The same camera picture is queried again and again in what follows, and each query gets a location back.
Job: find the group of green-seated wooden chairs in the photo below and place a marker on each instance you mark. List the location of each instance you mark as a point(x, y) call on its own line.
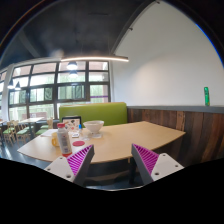
point(23, 132)

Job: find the pale yellow mug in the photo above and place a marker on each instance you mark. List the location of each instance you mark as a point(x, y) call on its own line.
point(54, 140)

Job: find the clear red-capped drink bottle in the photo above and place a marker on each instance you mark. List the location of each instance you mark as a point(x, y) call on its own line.
point(64, 140)

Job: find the group of pendant lamps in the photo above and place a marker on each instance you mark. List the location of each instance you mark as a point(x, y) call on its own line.
point(72, 65)

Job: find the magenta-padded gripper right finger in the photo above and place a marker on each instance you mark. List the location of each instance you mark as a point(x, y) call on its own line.
point(163, 168)

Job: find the flat round red coaster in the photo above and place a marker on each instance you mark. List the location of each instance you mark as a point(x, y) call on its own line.
point(78, 143)

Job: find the wooden dining table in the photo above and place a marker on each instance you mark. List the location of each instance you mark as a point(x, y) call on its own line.
point(31, 120)

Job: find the black-framed sticker-covered tablet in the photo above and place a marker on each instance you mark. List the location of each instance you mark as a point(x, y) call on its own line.
point(70, 124)

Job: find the small blue bottle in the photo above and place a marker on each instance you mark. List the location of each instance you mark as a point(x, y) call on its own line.
point(80, 127)

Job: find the green upholstered bench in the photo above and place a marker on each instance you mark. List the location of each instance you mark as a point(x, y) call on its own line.
point(100, 113)

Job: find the white bowl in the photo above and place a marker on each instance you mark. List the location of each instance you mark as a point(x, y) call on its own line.
point(93, 126)

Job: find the white paper sheets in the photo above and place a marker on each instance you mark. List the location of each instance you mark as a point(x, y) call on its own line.
point(49, 133)

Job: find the long linear ceiling light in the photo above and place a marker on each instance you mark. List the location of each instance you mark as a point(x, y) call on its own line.
point(95, 58)

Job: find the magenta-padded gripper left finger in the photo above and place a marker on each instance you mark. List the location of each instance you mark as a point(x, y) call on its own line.
point(60, 166)

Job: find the green can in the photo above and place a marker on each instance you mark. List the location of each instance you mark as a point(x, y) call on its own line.
point(206, 96)

